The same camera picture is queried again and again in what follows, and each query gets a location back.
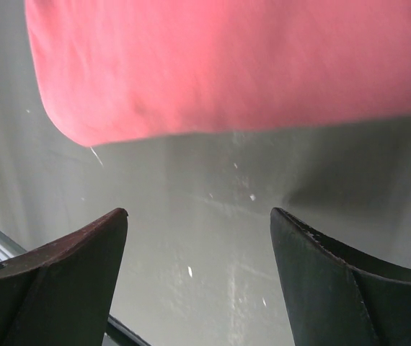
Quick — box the salmon pink t-shirt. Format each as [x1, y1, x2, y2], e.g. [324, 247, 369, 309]
[25, 1, 411, 147]

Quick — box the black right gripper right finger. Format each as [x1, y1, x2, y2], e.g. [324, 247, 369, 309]
[270, 208, 411, 345]

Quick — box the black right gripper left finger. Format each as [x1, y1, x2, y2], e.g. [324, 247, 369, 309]
[0, 208, 128, 345]

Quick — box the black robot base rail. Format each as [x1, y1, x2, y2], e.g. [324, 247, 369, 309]
[102, 315, 150, 346]

